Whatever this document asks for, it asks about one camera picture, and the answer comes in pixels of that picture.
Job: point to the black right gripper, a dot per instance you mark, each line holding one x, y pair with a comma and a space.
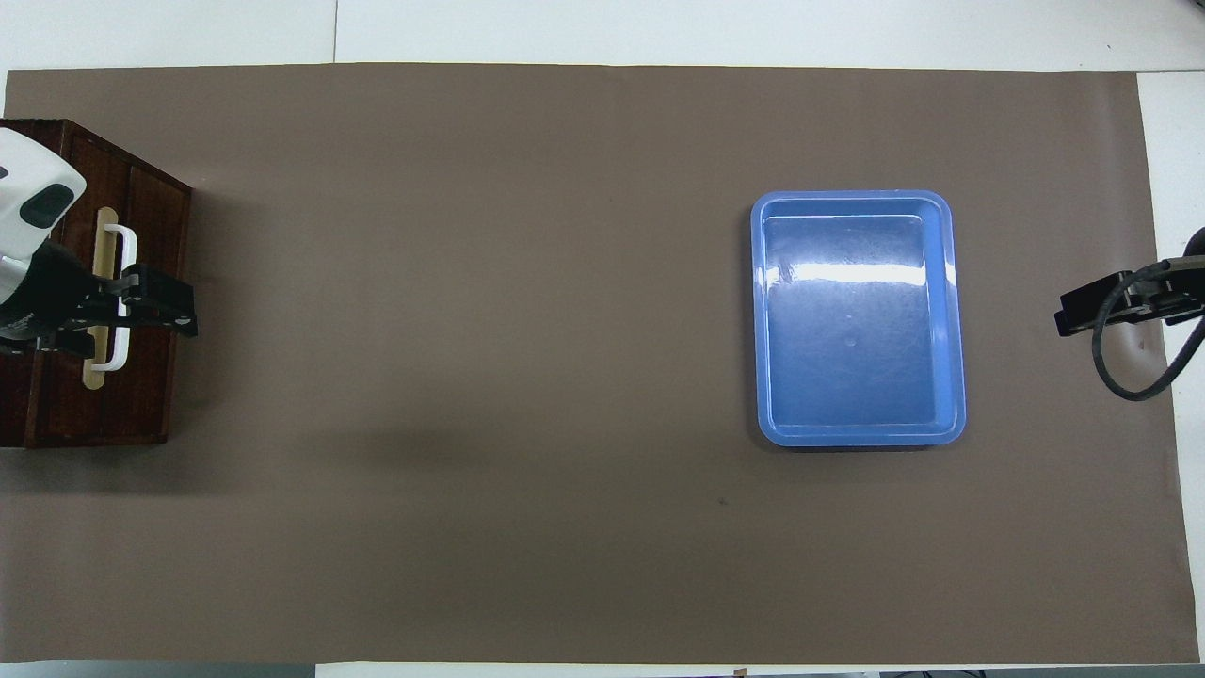
1172, 287

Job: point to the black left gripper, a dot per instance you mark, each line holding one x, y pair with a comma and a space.
52, 292

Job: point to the dark wooden cabinet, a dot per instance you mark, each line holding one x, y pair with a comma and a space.
28, 405

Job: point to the blue plastic tray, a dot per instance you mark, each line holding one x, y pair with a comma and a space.
857, 320

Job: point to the brown table mat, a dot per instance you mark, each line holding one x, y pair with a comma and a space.
471, 377

